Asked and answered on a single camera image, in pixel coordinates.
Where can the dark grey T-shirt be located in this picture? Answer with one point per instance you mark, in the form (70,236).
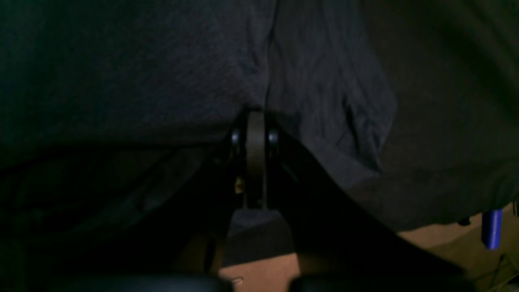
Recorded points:
(109,106)

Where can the black table cloth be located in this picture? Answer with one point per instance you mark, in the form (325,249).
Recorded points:
(453,148)

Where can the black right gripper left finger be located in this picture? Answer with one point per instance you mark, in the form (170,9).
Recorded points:
(177,247)

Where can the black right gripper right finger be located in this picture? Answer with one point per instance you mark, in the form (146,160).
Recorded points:
(349,249)

